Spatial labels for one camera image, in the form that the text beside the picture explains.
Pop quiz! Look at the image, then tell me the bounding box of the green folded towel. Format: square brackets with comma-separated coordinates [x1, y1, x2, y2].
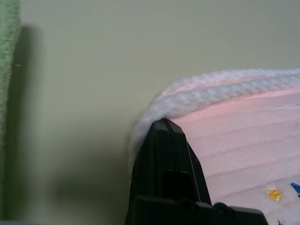
[0, 0, 22, 221]

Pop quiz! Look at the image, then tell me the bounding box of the pink towel with embroidery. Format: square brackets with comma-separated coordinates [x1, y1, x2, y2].
[127, 67, 300, 225]

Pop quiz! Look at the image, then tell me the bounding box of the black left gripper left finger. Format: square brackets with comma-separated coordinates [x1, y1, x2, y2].
[130, 119, 176, 200]

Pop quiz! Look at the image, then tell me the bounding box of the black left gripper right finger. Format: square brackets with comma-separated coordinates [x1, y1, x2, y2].
[166, 118, 213, 207]

